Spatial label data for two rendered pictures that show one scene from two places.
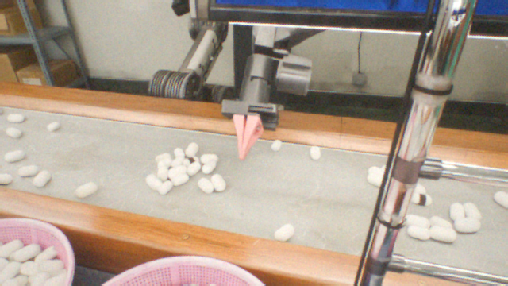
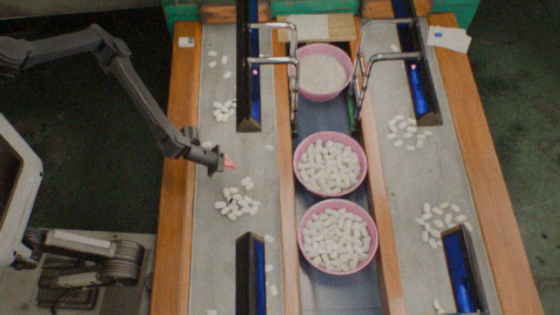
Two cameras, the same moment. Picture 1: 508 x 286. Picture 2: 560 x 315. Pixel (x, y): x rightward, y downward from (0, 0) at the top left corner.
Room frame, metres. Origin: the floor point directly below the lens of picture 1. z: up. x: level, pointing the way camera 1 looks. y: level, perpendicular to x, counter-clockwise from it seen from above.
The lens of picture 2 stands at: (0.58, 0.88, 2.32)
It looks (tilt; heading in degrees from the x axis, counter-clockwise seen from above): 61 degrees down; 255
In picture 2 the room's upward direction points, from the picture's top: 1 degrees counter-clockwise
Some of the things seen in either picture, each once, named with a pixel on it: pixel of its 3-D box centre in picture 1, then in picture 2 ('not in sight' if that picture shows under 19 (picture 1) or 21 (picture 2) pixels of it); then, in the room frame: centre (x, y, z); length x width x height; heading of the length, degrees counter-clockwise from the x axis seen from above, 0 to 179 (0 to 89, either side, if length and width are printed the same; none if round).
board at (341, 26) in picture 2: not in sight; (316, 27); (-0.01, -0.55, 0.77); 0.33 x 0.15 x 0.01; 166
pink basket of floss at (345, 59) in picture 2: not in sight; (319, 75); (0.04, -0.34, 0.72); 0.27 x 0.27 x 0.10
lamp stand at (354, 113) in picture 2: not in sight; (381, 79); (-0.11, -0.12, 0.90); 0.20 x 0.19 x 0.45; 76
